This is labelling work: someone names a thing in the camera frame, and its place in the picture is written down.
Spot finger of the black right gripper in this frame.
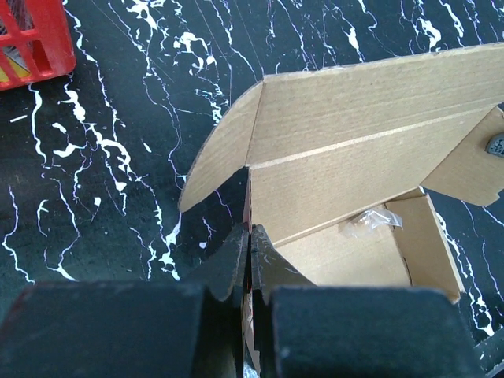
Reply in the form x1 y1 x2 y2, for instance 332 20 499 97
484 133 504 158

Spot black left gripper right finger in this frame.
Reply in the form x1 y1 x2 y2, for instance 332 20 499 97
250 225 483 377

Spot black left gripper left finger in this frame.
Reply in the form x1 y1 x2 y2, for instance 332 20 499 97
0 167 252 378

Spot small clear packet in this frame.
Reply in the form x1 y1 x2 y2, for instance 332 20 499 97
339 209 403 238

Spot brown cardboard box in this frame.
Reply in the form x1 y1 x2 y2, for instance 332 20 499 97
177 42 504 375

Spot red plastic shopping basket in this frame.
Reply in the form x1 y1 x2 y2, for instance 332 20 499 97
1 1 76 91

